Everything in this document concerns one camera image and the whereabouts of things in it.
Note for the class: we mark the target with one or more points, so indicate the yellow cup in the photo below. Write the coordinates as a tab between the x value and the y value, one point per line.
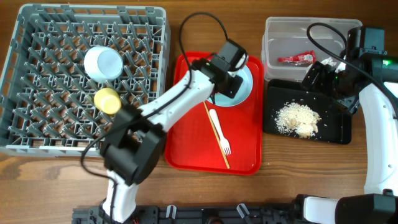
107	100

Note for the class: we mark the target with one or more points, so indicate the small light blue bowl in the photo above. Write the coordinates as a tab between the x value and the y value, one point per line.
103	64

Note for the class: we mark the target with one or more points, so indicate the wooden chopstick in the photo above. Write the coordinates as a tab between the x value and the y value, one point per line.
216	136

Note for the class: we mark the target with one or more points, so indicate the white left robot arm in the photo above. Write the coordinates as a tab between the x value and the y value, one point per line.
132	147

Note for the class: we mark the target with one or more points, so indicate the red sauce packet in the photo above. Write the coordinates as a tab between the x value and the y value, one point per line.
307	57

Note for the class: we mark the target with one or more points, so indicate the light blue plate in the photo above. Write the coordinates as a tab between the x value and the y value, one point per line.
243	92

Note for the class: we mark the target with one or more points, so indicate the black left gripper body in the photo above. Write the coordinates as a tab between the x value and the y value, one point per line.
232	86

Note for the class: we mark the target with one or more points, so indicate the black food waste tray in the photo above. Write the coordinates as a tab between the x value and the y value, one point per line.
334	126

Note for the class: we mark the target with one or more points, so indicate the white plastic fork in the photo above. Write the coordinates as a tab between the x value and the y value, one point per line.
224	142

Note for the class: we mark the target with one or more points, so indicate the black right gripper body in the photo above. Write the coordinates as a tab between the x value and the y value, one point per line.
332	84

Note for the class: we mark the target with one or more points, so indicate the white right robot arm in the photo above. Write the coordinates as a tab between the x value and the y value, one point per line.
373	78

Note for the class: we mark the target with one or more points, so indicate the clear plastic bin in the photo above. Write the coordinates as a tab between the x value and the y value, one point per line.
286	36

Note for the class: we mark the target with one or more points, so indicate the white napkin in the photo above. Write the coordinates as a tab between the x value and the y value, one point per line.
339	66

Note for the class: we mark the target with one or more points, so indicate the red plastic tray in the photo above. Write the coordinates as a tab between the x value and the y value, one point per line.
191	142

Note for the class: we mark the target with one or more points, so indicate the grey plastic dishwasher rack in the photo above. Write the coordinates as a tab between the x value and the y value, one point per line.
47	99

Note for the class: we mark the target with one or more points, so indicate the pile of rice scraps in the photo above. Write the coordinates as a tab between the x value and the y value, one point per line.
298	119

